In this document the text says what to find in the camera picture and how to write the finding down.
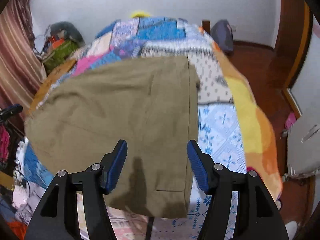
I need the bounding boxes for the olive khaki shorts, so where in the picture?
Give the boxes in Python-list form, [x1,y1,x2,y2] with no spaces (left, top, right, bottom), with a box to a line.
[25,56,199,218]

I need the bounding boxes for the pink striped curtain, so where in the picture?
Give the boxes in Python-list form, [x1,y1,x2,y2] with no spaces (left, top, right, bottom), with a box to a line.
[1,0,47,122]

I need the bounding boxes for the bamboo lap tray table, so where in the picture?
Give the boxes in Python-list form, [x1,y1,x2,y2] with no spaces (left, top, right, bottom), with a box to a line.
[27,59,76,115]

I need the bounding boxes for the orange yellow fleece blanket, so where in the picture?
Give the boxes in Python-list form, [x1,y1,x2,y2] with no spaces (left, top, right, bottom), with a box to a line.
[198,27,283,201]

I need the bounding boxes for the white plastic cabinet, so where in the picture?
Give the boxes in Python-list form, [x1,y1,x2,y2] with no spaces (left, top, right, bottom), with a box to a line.
[287,108,320,179]

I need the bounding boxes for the green storage bag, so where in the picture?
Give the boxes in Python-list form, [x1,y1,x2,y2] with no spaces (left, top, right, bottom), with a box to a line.
[43,40,79,75]

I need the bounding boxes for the pink folded garment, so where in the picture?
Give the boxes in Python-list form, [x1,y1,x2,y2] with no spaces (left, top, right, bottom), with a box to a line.
[72,55,102,77]

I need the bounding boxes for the patchwork patterned bed quilt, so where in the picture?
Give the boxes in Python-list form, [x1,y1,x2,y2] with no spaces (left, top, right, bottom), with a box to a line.
[15,16,249,240]

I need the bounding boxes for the grey plush pillow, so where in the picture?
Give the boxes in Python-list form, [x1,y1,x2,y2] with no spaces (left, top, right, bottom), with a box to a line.
[50,21,85,47]

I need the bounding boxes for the pink slipper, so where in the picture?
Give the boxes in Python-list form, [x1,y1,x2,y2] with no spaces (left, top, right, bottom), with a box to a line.
[284,112,297,129]

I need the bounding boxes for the frosted glass sliding door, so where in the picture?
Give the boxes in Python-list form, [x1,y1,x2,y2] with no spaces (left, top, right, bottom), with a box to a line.
[290,17,320,118]

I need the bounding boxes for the brown wooden door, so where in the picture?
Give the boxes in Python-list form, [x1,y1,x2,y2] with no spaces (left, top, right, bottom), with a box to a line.
[270,0,312,90]

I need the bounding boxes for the grey purple backpack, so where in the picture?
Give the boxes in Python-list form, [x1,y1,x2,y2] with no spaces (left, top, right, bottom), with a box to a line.
[210,20,234,54]

